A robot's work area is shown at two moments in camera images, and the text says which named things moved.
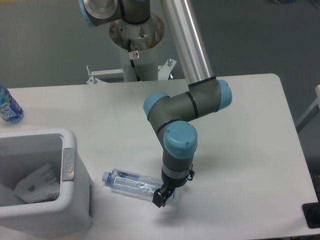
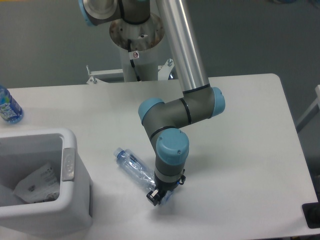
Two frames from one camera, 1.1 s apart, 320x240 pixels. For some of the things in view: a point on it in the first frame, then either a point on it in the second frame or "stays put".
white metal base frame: (96, 84) stays put
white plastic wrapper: (40, 185) stays put
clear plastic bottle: (131, 183) to (139, 172)
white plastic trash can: (23, 154) stays put
